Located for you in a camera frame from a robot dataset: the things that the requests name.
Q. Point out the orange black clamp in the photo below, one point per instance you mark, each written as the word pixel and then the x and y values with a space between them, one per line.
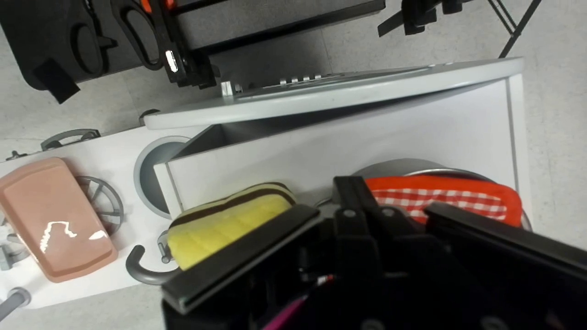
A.
pixel 416 14
pixel 185 66

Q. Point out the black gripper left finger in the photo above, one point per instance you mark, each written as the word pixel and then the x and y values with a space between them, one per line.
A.
pixel 197 284

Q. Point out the grey toy stove burner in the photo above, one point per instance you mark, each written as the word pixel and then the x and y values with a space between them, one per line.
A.
pixel 12 247

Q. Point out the grey toy faucet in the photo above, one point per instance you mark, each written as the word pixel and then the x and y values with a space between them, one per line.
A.
pixel 146 275

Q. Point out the orange checkered cloth object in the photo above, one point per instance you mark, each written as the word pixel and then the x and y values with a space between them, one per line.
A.
pixel 414 194

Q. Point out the yellow sponge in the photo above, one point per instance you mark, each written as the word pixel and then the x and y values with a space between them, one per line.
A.
pixel 205 229

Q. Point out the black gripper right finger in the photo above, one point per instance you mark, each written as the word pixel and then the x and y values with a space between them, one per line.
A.
pixel 480 234

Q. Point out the steel pot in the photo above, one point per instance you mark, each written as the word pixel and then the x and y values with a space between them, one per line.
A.
pixel 416 167

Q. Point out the black perforated board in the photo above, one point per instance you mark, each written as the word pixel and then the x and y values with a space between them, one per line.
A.
pixel 232 20

